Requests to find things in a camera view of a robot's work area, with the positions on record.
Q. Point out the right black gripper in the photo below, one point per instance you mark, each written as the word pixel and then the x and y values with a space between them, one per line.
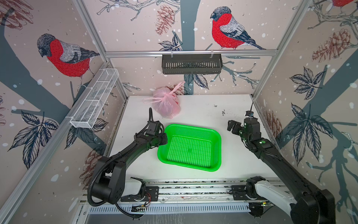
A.
pixel 238 125

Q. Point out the white wire mesh shelf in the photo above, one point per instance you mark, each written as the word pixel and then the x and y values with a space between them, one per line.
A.
pixel 91 107

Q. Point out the green plastic basket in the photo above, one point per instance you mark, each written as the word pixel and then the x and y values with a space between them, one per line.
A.
pixel 192 147

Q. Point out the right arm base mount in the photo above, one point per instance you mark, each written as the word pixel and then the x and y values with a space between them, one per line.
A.
pixel 245 192

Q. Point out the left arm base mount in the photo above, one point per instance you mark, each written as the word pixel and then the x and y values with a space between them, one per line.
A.
pixel 150 193

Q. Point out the pink plastic bag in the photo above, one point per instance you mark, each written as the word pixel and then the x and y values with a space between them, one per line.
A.
pixel 165 101

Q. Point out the black hanging wall basket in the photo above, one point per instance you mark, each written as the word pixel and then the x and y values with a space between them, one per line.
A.
pixel 205 64

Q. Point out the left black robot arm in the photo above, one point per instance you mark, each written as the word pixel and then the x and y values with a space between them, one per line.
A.
pixel 107 184

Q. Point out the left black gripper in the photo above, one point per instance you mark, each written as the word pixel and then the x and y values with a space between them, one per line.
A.
pixel 165 139

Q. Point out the aluminium rail base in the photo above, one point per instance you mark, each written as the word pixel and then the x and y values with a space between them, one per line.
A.
pixel 183 197

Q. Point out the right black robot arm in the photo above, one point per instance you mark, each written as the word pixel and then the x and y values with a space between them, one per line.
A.
pixel 305 203

